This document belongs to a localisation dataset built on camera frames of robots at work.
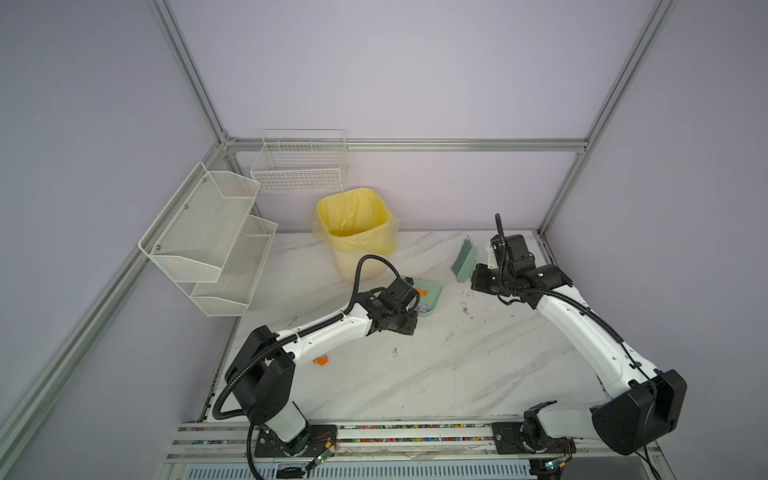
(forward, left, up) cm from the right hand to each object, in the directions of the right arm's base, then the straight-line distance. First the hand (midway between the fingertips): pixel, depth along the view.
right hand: (470, 276), depth 80 cm
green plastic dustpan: (0, +10, -11) cm, 15 cm away
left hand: (-8, +17, -11) cm, 22 cm away
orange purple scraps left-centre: (-4, +12, -10) cm, 17 cm away
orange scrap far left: (-16, +42, -20) cm, 50 cm away
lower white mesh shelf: (0, +70, -9) cm, 71 cm away
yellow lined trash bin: (+30, +37, -8) cm, 48 cm away
